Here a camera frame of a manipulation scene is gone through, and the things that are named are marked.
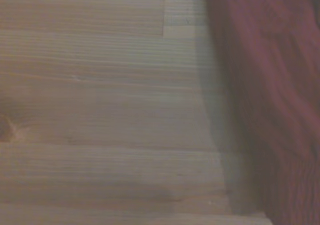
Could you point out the rust red shorts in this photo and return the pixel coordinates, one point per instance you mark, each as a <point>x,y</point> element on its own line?
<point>275,90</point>

